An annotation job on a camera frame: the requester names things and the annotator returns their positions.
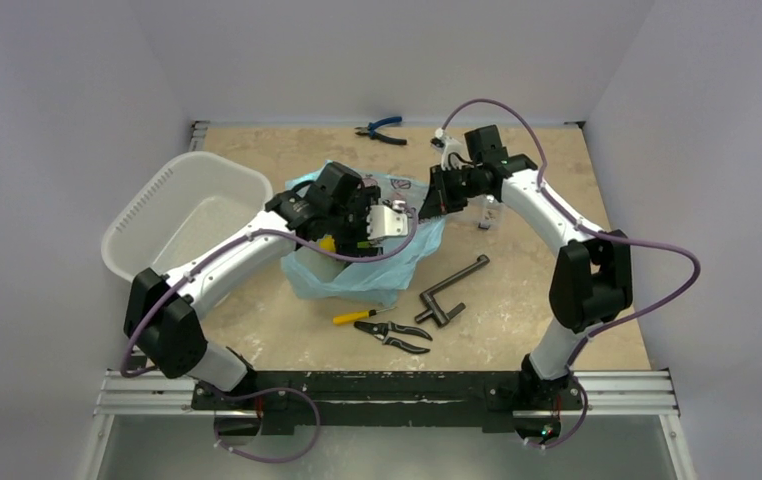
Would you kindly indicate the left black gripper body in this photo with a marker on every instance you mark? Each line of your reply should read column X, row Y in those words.
column 352, row 228

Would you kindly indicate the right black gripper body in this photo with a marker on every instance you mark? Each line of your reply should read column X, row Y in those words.
column 439, row 192

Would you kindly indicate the light blue plastic bag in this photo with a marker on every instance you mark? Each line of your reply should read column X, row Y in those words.
column 315, row 276

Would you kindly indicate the white plastic basin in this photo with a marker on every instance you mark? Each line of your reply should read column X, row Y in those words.
column 194, row 204

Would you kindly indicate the yellow fake fruit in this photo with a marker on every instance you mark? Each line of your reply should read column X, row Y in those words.
column 327, row 243

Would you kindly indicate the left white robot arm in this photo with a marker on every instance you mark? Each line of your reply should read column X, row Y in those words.
column 165, row 310

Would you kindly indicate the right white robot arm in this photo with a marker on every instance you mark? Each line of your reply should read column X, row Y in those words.
column 592, row 279

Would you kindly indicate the clear plastic screw box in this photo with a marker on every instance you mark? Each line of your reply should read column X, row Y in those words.
column 487, row 212

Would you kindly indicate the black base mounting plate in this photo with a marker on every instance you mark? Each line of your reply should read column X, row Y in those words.
column 492, row 401

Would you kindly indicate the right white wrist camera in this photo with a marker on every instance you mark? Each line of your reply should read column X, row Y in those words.
column 451, row 150

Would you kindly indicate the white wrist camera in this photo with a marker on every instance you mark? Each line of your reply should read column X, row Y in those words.
column 389, row 219
column 451, row 150

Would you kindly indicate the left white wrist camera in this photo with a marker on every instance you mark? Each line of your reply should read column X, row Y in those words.
column 389, row 219

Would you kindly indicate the yellow handled screwdriver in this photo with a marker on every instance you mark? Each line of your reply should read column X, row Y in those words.
column 357, row 316

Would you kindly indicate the black handled pliers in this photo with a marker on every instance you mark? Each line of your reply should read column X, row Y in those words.
column 386, row 333

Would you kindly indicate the dark metal crank handle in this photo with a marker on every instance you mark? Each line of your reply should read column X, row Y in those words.
column 438, row 308

